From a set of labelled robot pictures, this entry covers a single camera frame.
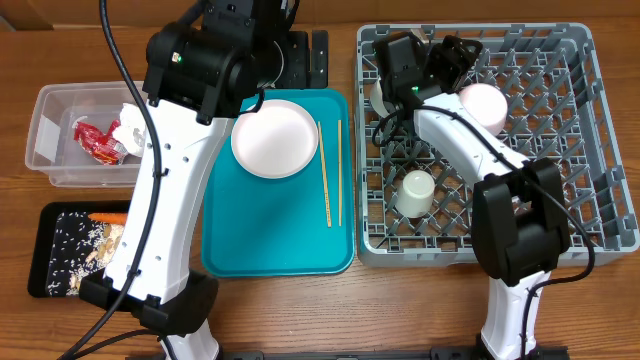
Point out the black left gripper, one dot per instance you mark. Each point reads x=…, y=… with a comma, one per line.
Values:
x=293, y=44

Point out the clear plastic bin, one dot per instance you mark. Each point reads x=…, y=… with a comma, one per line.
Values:
x=51, y=147

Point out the grey dishwasher rack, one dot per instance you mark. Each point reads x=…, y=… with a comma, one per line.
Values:
x=557, y=109

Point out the white cup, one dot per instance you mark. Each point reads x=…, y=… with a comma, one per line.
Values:
x=415, y=194

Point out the pink plate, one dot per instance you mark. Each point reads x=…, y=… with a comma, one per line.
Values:
x=276, y=142

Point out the pink bowl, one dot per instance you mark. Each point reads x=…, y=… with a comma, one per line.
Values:
x=486, y=104

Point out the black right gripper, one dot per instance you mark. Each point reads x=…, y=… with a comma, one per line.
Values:
x=460, y=60

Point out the teal plastic tray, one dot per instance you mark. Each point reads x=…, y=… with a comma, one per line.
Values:
x=257, y=227

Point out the black tray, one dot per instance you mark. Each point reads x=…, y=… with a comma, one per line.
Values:
x=44, y=237

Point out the pile of rice and peanuts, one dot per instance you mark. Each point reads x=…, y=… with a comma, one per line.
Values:
x=80, y=248

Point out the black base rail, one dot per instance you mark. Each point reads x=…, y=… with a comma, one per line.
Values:
x=435, y=353

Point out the white bowl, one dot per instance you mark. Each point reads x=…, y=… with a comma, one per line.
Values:
x=376, y=99

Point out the orange carrot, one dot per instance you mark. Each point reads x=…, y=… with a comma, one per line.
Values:
x=110, y=218

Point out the red snack wrapper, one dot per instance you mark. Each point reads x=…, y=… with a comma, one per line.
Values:
x=103, y=147

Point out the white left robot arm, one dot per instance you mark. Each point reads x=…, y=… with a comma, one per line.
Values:
x=200, y=70

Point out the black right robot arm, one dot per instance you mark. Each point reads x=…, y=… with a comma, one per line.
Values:
x=519, y=227

